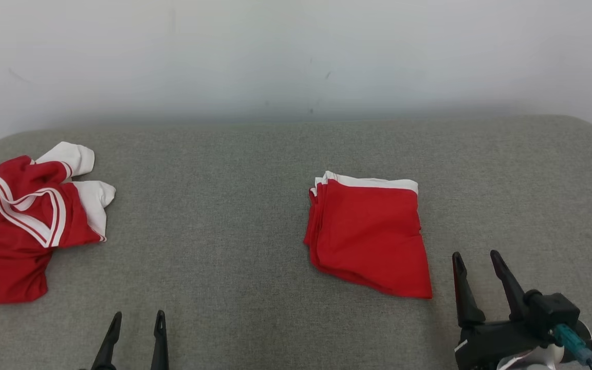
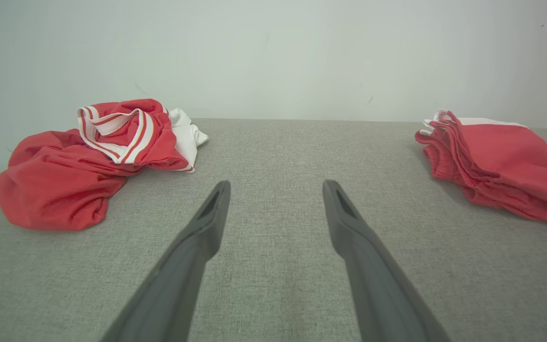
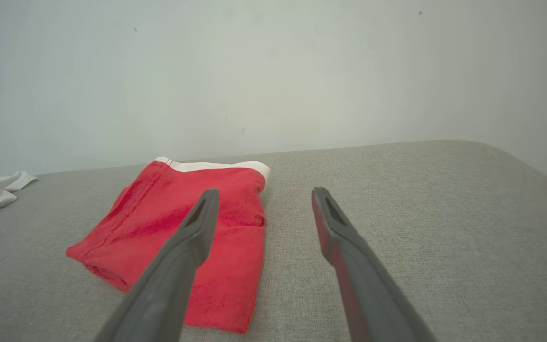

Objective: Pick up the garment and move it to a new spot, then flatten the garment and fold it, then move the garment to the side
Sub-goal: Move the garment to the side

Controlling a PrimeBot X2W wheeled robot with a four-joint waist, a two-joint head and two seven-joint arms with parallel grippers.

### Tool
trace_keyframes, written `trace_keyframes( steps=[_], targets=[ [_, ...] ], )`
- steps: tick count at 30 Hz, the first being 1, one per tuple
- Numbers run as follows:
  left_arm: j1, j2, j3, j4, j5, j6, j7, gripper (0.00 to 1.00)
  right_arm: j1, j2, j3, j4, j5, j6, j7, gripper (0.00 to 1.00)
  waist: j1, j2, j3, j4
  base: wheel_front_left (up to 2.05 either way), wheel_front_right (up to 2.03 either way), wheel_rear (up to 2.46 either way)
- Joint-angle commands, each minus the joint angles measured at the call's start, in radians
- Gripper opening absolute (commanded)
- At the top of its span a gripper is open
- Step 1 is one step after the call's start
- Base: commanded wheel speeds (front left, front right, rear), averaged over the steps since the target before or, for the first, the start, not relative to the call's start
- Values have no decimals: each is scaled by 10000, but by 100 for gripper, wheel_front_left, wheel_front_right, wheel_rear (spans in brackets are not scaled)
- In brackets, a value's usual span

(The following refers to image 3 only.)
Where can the red shorts with white stripe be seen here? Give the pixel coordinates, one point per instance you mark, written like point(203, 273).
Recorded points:
point(155, 223)

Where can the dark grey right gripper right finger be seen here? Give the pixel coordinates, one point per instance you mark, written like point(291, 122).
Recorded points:
point(363, 280)

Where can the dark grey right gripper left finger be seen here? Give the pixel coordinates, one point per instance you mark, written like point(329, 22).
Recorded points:
point(174, 280)

